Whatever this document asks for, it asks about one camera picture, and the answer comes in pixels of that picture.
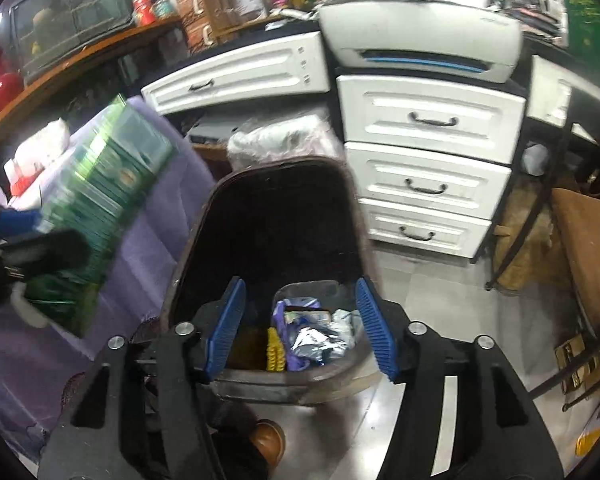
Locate brown seat cushion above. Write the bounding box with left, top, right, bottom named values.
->
left=550, top=187, right=600, bottom=336

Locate red vase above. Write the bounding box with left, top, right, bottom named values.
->
left=0, top=47, right=23, bottom=118

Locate wide white drawer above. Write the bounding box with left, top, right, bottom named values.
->
left=141, top=30, right=331, bottom=116

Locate white printer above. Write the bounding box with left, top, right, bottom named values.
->
left=319, top=0, right=523, bottom=83

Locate white drawer cabinet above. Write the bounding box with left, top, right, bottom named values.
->
left=337, top=74, right=527, bottom=261

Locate green box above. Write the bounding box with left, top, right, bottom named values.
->
left=25, top=95, right=176, bottom=338

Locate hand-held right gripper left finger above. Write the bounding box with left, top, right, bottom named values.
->
left=39, top=276, right=247, bottom=480

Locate wooden counter shelf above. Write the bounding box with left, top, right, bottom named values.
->
left=0, top=15, right=183, bottom=156

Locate brown shoe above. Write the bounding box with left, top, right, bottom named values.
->
left=250, top=420, right=286, bottom=466

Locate purple plastic bag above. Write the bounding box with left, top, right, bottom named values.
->
left=272, top=299, right=326, bottom=371

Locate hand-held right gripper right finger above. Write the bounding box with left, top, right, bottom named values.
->
left=355, top=276, right=566, bottom=480

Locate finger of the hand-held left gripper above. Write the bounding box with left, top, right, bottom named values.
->
left=0, top=210, right=40, bottom=238
left=5, top=230, right=91, bottom=278

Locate foil snack packet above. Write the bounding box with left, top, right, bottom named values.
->
left=286, top=310, right=333, bottom=366

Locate black folding chair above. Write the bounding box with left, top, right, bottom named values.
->
left=485, top=120, right=600, bottom=411

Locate glass terrarium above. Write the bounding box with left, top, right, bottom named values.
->
left=7, top=0, right=133, bottom=86

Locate clear bag of white items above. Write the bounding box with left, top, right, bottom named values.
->
left=227, top=115, right=338, bottom=171

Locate black trash bin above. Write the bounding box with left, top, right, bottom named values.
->
left=160, top=156, right=376, bottom=406

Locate red tin can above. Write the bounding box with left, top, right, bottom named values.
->
left=132, top=0, right=156, bottom=26

